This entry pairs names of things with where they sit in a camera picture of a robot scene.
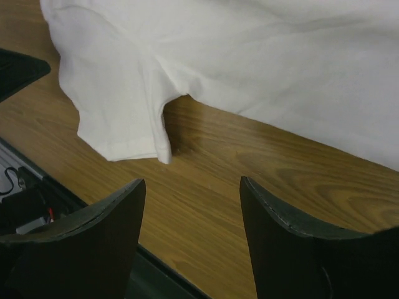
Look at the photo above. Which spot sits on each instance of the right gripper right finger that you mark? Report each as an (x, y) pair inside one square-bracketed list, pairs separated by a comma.
[(295, 255)]

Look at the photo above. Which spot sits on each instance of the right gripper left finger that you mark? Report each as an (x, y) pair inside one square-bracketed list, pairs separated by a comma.
[(87, 254)]

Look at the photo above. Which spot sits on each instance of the white t-shirt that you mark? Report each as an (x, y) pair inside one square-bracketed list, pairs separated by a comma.
[(324, 70)]

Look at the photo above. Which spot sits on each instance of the aluminium frame rail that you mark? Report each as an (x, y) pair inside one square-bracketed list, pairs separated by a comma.
[(41, 200)]

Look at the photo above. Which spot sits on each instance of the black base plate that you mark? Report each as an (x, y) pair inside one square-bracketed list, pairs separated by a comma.
[(18, 71)]

